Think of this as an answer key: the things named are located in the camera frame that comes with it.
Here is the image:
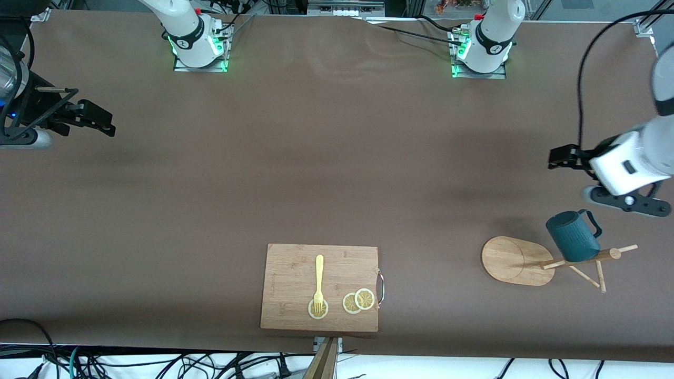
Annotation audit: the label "small metal bracket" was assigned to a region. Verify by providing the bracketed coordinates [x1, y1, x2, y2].
[313, 337, 344, 354]

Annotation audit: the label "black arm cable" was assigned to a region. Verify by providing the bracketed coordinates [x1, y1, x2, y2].
[22, 20, 35, 73]
[577, 9, 674, 153]

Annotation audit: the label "colourful background object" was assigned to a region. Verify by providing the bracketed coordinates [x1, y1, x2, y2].
[434, 0, 474, 15]

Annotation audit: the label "teal cup yellow inside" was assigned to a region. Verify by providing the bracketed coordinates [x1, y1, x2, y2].
[545, 210, 603, 263]

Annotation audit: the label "thick black cable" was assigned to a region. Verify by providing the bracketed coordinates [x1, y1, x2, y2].
[0, 318, 56, 379]

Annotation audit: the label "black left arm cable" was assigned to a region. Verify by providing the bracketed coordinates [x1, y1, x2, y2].
[577, 9, 674, 153]

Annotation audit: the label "wooden post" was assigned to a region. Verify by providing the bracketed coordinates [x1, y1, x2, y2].
[302, 337, 339, 379]

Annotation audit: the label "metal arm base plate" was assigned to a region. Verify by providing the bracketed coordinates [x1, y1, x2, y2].
[173, 24, 231, 73]
[450, 29, 509, 79]

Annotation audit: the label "long black cable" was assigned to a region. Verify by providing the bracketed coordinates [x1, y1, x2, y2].
[352, 15, 469, 43]

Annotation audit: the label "yellow plastic fork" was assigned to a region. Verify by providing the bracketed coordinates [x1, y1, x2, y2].
[313, 255, 325, 314]

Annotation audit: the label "wooden mug rack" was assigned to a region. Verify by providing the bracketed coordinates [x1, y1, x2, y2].
[481, 236, 639, 294]

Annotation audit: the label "wooden cutting board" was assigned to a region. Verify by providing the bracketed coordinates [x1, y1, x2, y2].
[260, 243, 385, 333]

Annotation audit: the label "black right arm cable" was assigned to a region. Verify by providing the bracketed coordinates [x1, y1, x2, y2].
[22, 20, 35, 73]

